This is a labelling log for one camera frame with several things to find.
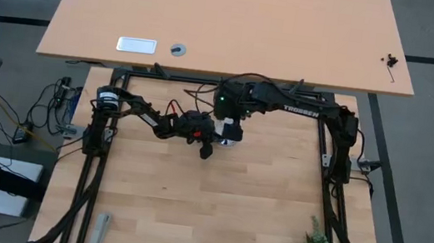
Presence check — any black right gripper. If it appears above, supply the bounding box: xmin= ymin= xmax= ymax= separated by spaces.
xmin=208 ymin=77 xmax=257 ymax=143

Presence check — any chrome lamp socket base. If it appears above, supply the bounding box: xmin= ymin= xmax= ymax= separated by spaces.
xmin=217 ymin=136 xmax=237 ymax=149

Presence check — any black clamp lever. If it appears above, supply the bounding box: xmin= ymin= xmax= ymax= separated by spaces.
xmin=291 ymin=77 xmax=306 ymax=92
xmin=151 ymin=61 xmax=173 ymax=81

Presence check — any beige wooden desk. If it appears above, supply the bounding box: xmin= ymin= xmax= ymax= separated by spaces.
xmin=35 ymin=0 xmax=427 ymax=105

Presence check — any silver rectangular desk plate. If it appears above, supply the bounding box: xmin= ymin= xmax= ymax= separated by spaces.
xmin=115 ymin=35 xmax=158 ymax=57

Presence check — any dark screws and hex key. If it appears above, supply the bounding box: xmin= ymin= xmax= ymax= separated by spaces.
xmin=376 ymin=52 xmax=400 ymax=85

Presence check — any black power adapter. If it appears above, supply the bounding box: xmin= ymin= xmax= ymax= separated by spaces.
xmin=11 ymin=119 xmax=35 ymax=147

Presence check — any white box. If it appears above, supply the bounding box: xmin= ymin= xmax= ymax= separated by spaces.
xmin=0 ymin=157 xmax=44 ymax=221

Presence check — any black aluminium table frame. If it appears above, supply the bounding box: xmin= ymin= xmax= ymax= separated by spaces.
xmin=27 ymin=55 xmax=409 ymax=243

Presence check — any grey round cable grommet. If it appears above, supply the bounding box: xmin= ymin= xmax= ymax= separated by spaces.
xmin=168 ymin=42 xmax=187 ymax=58

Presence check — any grey metal bracket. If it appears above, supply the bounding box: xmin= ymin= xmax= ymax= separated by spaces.
xmin=356 ymin=156 xmax=383 ymax=174
xmin=54 ymin=121 xmax=87 ymax=141

